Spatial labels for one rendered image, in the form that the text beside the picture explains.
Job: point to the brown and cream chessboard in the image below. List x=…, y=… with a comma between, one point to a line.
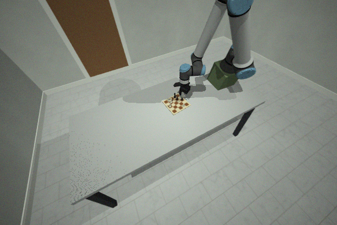
x=176, y=105

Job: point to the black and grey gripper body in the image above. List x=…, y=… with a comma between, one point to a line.
x=185, y=88

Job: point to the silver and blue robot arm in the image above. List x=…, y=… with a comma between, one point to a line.
x=240, y=25

